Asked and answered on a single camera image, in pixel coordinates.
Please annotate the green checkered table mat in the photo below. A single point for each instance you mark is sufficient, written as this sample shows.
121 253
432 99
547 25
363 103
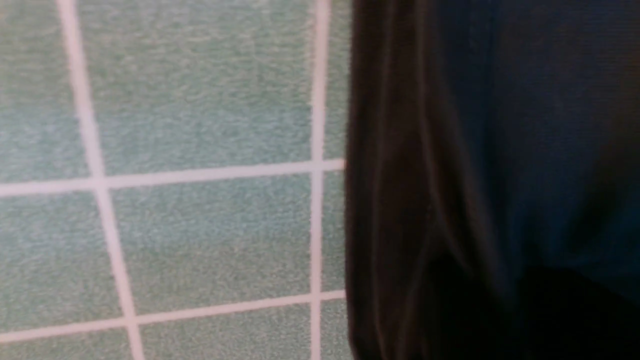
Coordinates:
172 179

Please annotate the dark gray long-sleeve top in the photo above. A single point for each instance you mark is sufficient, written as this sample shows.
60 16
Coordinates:
492 173

